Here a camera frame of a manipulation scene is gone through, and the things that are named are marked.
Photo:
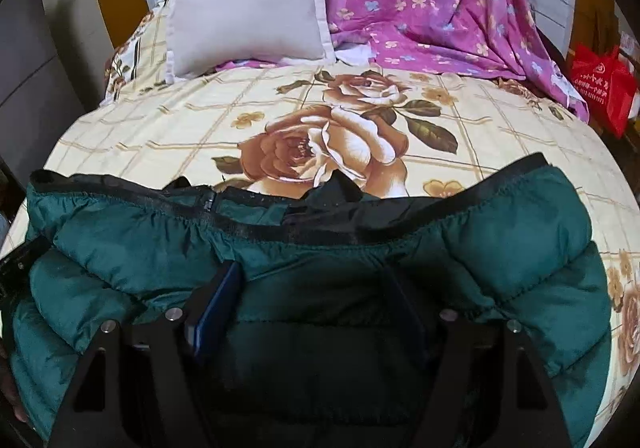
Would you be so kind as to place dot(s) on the red shopping bag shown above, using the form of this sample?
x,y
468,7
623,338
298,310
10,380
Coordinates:
x,y
607,86

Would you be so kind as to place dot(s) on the person's left hand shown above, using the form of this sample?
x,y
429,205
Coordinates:
x,y
9,389

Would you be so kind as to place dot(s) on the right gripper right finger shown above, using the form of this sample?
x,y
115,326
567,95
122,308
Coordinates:
x,y
488,386

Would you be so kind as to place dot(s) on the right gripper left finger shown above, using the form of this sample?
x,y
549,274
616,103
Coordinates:
x,y
152,384

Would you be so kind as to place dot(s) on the purple floral blanket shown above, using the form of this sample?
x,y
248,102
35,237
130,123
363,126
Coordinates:
x,y
478,38

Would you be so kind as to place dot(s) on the dark green puffer jacket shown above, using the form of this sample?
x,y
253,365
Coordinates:
x,y
321,353

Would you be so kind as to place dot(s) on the floral cream bed sheet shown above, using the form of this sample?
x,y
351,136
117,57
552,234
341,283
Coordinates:
x,y
397,133

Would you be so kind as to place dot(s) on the grey wardrobe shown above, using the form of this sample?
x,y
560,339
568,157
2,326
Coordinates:
x,y
52,62

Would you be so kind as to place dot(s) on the white square pillow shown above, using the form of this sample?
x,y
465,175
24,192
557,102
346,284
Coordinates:
x,y
204,34

